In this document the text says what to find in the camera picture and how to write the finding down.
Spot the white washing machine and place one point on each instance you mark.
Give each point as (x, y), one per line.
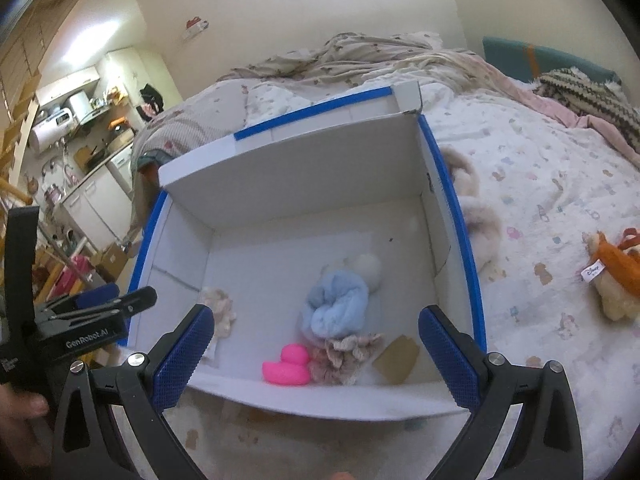
(119, 165)

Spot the fluffy beige slipper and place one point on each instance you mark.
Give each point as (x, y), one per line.
(462, 175)
(482, 230)

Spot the ceiling light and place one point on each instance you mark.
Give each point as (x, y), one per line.
(87, 35)

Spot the teal headboard cushion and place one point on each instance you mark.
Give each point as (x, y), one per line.
(510, 55)

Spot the black frying pan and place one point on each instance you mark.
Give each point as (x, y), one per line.
(95, 153)

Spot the pink rubber duck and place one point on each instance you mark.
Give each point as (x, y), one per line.
(285, 370)

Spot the white water heater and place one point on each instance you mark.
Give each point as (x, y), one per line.
(45, 132)

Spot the striped knitted blanket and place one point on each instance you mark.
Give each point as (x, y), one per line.
(595, 95)

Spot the pink storage box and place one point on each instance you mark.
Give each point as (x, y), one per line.
(75, 280)

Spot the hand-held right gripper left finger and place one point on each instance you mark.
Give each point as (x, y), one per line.
(182, 360)

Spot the light blue plush toy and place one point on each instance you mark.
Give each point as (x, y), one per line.
(335, 305)

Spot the red wall ornament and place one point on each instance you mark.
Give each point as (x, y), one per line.
(196, 27)

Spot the blue cardboard box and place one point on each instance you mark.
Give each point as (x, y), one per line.
(260, 270)

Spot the crumpled beige quilt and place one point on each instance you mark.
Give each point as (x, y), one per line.
(380, 55)

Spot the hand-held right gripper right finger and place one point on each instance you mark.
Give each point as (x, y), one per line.
(447, 360)

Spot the pink blanket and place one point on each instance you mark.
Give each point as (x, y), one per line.
(565, 107)

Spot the wooden staircase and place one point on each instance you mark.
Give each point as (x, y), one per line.
(20, 60)

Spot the brown paper card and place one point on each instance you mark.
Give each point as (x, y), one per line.
(397, 357)

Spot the bed with printed sheet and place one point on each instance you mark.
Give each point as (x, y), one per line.
(525, 185)

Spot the white base cabinet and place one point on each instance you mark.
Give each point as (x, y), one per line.
(95, 205)

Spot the dark hanging clothes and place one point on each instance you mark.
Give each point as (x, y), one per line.
(150, 95)

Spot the beige lace scrunchie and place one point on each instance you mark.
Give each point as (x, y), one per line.
(340, 360)

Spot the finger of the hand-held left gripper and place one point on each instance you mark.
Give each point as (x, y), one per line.
(132, 301)
(97, 294)

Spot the white fluffy sock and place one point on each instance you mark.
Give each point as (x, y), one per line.
(367, 267)

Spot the person's left hand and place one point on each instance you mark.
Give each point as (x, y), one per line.
(22, 405)

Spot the white wall cabinets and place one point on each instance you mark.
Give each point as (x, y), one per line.
(70, 82)

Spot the shrimp sushi plush toy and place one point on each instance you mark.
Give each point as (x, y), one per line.
(617, 295)

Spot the tall white cabinet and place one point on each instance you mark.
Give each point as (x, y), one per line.
(130, 67)

